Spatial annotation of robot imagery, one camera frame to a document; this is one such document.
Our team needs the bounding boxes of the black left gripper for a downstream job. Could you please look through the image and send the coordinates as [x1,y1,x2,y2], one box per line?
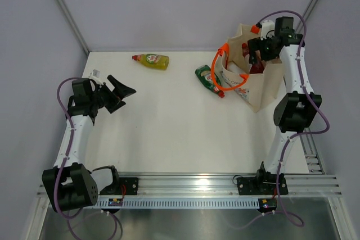
[89,75,135,113]

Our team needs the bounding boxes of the red dish soap bottle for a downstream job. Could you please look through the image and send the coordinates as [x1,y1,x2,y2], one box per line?
[241,43,265,74]

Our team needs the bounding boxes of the green dish soap bottle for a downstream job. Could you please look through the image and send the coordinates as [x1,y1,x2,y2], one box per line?
[195,65,225,98]

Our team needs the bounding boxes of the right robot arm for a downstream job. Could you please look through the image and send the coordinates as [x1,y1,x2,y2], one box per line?
[237,16,322,195]

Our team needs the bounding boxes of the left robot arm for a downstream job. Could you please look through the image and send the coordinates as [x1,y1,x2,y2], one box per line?
[42,75,138,219]

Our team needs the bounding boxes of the yellow dish soap bottle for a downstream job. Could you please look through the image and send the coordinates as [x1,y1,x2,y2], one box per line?
[132,53,170,70]

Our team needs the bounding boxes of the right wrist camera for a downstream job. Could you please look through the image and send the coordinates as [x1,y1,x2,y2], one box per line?
[256,20,275,40]

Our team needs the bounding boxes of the beige canvas bag orange handles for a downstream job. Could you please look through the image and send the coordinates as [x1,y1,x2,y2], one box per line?
[210,24,285,112]

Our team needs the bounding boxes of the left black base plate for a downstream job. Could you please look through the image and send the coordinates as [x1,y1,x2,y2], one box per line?
[107,177,139,196]

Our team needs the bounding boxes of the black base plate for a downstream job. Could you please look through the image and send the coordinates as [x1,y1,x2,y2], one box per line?
[107,177,139,196]
[236,174,289,196]

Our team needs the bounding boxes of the white slotted cable duct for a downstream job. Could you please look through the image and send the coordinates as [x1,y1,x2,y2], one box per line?
[92,198,260,209]

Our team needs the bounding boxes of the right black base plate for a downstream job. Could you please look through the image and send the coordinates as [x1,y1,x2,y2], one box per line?
[236,174,289,196]

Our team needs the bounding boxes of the left aluminium frame post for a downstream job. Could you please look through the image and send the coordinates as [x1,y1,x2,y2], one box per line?
[54,0,90,56]

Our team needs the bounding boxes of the aluminium mounting rail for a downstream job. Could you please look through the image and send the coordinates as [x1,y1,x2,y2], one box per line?
[36,174,343,198]

